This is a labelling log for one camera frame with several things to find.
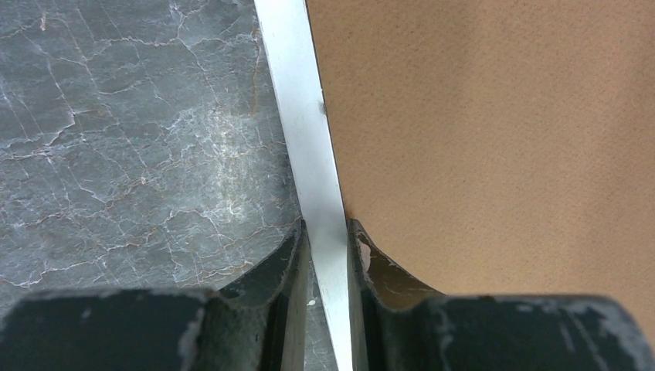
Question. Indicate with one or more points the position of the white picture frame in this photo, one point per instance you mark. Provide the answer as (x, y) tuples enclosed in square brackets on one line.
[(291, 56)]

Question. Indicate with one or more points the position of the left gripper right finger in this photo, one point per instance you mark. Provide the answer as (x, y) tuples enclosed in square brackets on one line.
[(400, 323)]

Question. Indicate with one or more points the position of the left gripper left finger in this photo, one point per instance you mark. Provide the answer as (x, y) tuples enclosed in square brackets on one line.
[(257, 322)]

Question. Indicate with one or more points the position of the brown cardboard backing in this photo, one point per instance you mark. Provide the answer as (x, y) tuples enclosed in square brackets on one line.
[(498, 146)]

